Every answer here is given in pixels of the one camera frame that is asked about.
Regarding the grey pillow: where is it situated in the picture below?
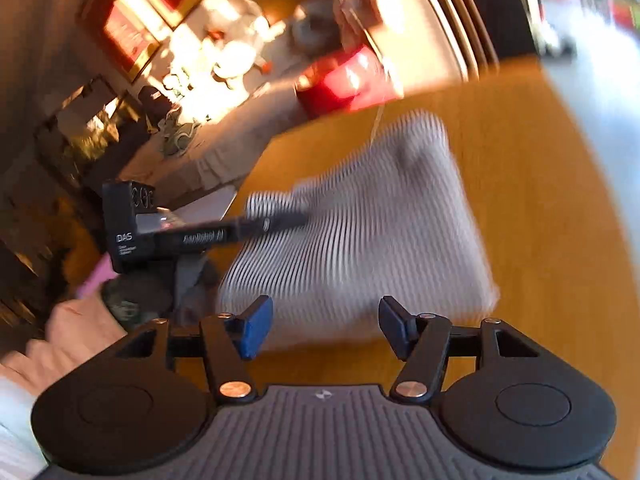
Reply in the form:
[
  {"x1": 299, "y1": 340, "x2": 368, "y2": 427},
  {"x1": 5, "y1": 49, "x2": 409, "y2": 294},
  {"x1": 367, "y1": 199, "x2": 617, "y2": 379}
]
[{"x1": 292, "y1": 0, "x2": 346, "y2": 56}]

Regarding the black plush toy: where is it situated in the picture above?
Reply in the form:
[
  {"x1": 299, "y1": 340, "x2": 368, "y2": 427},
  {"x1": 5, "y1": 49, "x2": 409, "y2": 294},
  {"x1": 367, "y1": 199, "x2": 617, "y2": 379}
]
[{"x1": 137, "y1": 85, "x2": 167, "y2": 134}]

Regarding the pile of pink clothes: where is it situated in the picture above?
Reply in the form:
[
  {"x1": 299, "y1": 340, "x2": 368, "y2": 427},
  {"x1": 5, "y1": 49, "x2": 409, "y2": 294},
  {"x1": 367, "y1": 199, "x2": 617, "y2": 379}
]
[{"x1": 334, "y1": 0, "x2": 386, "y2": 36}]

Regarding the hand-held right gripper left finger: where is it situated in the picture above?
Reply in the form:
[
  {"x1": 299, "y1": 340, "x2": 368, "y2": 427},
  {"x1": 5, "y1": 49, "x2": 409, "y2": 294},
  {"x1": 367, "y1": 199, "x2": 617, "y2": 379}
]
[{"x1": 116, "y1": 295, "x2": 274, "y2": 404}]

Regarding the narrow red framed picture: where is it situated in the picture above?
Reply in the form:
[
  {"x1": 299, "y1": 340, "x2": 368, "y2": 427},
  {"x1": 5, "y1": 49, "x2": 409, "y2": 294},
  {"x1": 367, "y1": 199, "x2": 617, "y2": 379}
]
[{"x1": 102, "y1": 0, "x2": 166, "y2": 83}]

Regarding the white duck plush toy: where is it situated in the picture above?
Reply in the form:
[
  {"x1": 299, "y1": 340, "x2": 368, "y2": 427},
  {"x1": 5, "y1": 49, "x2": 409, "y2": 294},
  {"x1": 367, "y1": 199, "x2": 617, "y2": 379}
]
[{"x1": 210, "y1": 0, "x2": 273, "y2": 80}]

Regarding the green plush toy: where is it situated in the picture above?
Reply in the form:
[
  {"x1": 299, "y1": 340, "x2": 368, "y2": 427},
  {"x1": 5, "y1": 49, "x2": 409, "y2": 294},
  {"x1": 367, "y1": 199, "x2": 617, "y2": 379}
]
[{"x1": 159, "y1": 110, "x2": 202, "y2": 157}]

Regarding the white laundry hamper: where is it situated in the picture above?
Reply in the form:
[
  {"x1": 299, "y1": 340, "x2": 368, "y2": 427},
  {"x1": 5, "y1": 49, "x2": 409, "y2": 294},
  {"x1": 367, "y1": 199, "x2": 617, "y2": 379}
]
[{"x1": 360, "y1": 0, "x2": 481, "y2": 96}]

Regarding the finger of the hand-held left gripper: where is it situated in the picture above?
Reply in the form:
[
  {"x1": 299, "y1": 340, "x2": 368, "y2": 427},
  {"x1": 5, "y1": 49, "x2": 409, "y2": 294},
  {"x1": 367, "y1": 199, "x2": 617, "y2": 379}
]
[{"x1": 164, "y1": 209, "x2": 310, "y2": 261}]

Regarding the red plastic basin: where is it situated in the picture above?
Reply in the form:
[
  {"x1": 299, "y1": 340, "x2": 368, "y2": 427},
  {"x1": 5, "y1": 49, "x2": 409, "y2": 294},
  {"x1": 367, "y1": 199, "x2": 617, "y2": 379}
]
[{"x1": 295, "y1": 45, "x2": 406, "y2": 118}]

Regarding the bed with grey sheet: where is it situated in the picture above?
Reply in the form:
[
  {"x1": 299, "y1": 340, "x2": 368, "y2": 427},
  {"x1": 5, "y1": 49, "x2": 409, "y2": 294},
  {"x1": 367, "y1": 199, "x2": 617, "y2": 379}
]
[{"x1": 82, "y1": 55, "x2": 351, "y2": 201}]

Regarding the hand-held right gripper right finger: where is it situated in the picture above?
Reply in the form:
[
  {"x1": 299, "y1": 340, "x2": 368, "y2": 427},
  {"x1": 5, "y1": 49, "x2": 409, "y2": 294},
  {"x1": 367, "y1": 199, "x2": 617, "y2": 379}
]
[{"x1": 378, "y1": 295, "x2": 542, "y2": 404}]

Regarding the brown striped garment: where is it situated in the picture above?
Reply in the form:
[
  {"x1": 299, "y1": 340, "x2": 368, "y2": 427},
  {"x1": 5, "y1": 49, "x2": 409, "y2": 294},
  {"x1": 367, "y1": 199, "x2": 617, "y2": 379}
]
[{"x1": 217, "y1": 112, "x2": 501, "y2": 353}]

